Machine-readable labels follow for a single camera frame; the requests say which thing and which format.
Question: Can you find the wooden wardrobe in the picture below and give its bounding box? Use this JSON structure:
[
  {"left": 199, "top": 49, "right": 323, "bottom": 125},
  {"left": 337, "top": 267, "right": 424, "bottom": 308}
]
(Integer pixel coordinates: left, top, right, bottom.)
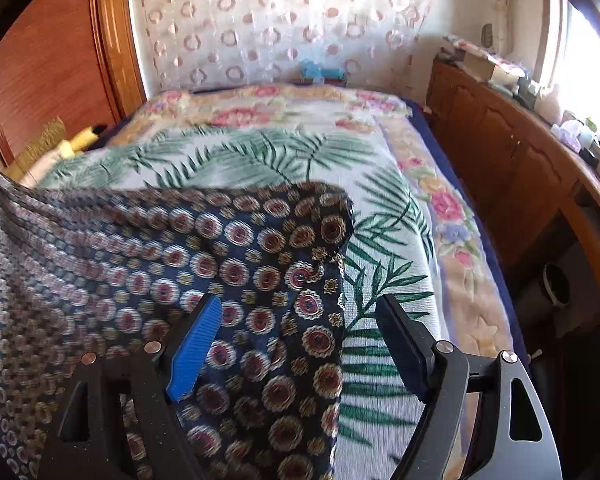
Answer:
[{"left": 0, "top": 0, "right": 150, "bottom": 173}]

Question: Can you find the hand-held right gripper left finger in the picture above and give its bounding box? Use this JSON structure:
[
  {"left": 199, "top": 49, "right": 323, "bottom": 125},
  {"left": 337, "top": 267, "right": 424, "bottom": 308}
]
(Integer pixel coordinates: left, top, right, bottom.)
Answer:
[{"left": 37, "top": 292, "right": 226, "bottom": 480}]

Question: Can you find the tissue packet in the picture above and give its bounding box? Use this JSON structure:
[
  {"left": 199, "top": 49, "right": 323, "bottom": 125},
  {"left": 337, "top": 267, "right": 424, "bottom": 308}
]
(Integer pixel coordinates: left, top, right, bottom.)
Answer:
[{"left": 550, "top": 122, "right": 583, "bottom": 153}]

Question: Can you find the teal blue box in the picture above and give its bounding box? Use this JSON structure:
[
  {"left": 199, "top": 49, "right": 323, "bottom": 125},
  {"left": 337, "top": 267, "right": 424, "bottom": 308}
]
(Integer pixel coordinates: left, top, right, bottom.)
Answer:
[{"left": 300, "top": 59, "right": 347, "bottom": 86}]

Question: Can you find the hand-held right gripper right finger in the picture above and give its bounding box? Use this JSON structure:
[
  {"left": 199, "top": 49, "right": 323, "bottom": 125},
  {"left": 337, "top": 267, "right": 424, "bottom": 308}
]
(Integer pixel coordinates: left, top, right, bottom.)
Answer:
[{"left": 375, "top": 294, "right": 566, "bottom": 480}]

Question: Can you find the navy medallion print shirt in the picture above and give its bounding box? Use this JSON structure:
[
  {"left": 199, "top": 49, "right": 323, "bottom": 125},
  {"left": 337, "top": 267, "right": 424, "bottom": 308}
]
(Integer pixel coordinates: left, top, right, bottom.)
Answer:
[{"left": 0, "top": 167, "right": 357, "bottom": 480}]

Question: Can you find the window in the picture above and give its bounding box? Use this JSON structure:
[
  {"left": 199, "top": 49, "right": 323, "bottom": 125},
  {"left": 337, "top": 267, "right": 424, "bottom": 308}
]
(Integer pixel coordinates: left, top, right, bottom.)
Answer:
[{"left": 539, "top": 0, "right": 600, "bottom": 131}]

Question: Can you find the palm leaf print sheet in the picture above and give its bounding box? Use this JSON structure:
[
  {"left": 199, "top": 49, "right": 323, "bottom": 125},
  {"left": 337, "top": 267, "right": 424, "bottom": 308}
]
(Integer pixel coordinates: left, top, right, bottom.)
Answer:
[{"left": 35, "top": 126, "right": 463, "bottom": 480}]

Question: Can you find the wooden cabinet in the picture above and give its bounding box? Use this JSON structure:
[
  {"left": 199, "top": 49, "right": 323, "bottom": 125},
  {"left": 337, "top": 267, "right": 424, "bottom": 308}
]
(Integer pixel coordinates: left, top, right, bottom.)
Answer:
[{"left": 424, "top": 56, "right": 600, "bottom": 326}]

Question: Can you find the cardboard box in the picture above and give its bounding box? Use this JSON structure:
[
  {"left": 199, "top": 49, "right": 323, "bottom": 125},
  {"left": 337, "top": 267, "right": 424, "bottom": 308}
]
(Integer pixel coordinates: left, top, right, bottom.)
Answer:
[{"left": 462, "top": 52, "right": 503, "bottom": 83}]

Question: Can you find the golden patterned cloth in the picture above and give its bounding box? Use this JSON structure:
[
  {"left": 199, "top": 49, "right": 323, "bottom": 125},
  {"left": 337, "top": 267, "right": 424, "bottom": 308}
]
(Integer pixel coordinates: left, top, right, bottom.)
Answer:
[{"left": 2, "top": 116, "right": 67, "bottom": 182}]

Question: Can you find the yellow plush item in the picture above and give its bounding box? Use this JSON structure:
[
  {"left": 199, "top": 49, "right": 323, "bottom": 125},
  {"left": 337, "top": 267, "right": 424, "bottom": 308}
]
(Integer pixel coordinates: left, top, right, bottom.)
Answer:
[{"left": 52, "top": 124, "right": 112, "bottom": 157}]

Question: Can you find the round black pot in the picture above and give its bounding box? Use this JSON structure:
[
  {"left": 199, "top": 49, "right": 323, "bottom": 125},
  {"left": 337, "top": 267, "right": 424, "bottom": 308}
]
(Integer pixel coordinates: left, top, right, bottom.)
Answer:
[{"left": 541, "top": 261, "right": 577, "bottom": 307}]

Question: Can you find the circle print sheer curtain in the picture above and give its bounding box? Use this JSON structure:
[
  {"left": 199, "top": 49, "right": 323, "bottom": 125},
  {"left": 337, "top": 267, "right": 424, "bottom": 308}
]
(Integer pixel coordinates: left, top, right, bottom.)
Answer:
[{"left": 126, "top": 0, "right": 437, "bottom": 95}]

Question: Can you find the floral blanket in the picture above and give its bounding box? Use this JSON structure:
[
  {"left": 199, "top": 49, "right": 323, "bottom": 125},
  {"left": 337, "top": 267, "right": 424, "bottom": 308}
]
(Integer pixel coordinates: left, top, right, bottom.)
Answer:
[{"left": 107, "top": 84, "right": 523, "bottom": 366}]

